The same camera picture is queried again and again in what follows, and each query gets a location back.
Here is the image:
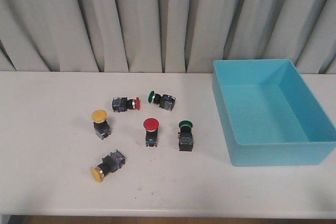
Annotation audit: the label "light blue plastic box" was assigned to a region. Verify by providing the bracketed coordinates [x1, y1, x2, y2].
[213, 59, 335, 167]

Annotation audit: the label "yellow button lying front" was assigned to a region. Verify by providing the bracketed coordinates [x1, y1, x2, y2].
[90, 150, 126, 183]

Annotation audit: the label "red button lying sideways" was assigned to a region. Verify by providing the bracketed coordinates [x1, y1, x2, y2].
[111, 97, 140, 113]

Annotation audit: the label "green button front right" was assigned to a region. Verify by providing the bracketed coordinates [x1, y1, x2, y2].
[178, 120, 194, 152]

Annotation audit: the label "grey pleated curtain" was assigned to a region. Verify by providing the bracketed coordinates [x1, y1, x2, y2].
[1, 0, 335, 74]

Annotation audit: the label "red button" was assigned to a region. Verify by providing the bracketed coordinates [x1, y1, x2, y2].
[143, 118, 160, 147]

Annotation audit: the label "yellow button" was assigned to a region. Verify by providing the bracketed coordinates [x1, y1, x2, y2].
[90, 150, 126, 183]
[91, 109, 111, 140]

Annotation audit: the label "green button lying sideways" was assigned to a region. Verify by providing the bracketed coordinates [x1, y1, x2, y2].
[148, 90, 176, 111]

